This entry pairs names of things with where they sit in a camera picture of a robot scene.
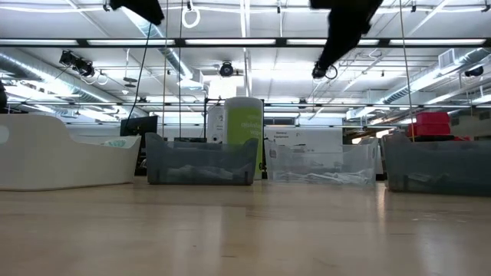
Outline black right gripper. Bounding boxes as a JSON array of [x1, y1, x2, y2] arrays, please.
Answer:
[[309, 0, 384, 73]]

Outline black ceiling spotlight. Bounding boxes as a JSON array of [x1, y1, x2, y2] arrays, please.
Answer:
[[59, 49, 96, 78]]

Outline white ceiling air vent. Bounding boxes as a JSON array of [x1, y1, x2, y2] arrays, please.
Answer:
[[438, 48, 456, 69]]

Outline white equipment cabinet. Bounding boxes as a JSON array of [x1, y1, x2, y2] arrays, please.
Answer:
[[264, 126, 344, 149]]

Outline black monitor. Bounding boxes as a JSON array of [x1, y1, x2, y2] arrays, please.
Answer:
[[120, 115, 159, 137]]

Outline red plastic storage box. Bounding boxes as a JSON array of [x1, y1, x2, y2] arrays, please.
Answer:
[[415, 111, 451, 126], [408, 122, 452, 137]]

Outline white box device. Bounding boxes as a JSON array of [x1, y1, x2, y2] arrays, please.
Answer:
[[206, 105, 227, 145]]

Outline clear plastic bin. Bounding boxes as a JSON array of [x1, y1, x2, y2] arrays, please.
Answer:
[[264, 137, 380, 188]]

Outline smoke grey plastic bin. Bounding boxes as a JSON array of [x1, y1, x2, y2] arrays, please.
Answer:
[[144, 132, 259, 186], [379, 132, 491, 197]]

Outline white plastic bin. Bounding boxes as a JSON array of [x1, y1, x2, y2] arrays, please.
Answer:
[[0, 113, 142, 192]]

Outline white hanging ring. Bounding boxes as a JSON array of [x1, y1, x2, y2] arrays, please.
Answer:
[[181, 5, 201, 30]]

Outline black overhead frame beam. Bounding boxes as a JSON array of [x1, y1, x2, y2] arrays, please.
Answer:
[[0, 37, 491, 49]]

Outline silver ventilation duct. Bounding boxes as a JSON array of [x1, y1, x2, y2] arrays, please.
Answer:
[[0, 49, 149, 118], [383, 48, 491, 104]]

